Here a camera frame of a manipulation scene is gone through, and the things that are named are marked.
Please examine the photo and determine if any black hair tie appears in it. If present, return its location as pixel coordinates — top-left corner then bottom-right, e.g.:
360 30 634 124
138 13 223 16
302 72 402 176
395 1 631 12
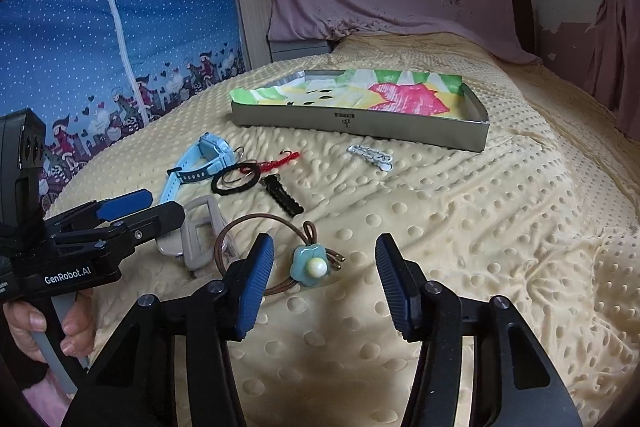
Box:
210 161 263 197

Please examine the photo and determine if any grey tray box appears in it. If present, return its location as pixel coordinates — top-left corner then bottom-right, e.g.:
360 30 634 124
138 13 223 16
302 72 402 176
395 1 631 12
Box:
231 79 489 153

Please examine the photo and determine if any silver snap hair clip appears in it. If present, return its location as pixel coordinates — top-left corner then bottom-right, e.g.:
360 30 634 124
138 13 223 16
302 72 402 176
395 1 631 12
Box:
347 144 394 172

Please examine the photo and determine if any beige hair claw clip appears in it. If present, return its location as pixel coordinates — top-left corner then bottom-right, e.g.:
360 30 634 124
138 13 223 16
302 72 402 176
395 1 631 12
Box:
155 195 227 272

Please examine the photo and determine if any red string bracelet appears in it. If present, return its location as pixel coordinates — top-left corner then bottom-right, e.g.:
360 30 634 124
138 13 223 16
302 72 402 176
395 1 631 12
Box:
240 148 303 174

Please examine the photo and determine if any colourful drawing paper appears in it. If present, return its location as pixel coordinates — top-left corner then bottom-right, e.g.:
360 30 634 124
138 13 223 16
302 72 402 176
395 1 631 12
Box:
230 69 464 119

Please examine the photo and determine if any person's left hand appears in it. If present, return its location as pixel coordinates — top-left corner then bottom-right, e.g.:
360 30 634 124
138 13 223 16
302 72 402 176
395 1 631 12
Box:
2 288 98 364

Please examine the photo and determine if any blue dotted wardrobe cover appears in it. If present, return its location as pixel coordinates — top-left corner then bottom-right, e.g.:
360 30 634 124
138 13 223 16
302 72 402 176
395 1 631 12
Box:
1 0 245 208

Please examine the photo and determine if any black comb clip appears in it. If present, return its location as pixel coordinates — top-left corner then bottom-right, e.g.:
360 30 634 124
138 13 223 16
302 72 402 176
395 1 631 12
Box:
259 174 305 218

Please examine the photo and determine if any cream dotted blanket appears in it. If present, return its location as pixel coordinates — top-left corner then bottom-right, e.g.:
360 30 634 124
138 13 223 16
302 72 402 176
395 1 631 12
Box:
52 35 639 426

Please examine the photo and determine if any flower hair tie brown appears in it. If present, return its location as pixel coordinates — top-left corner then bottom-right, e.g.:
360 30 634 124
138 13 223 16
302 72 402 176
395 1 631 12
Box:
213 212 346 296

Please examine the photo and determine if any pink window curtain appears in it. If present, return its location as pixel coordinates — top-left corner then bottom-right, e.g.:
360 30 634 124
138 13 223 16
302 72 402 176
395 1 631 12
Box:
585 0 640 141

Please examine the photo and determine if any light blue smartwatch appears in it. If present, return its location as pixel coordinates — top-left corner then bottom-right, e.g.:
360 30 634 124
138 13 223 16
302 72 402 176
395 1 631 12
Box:
160 132 236 204

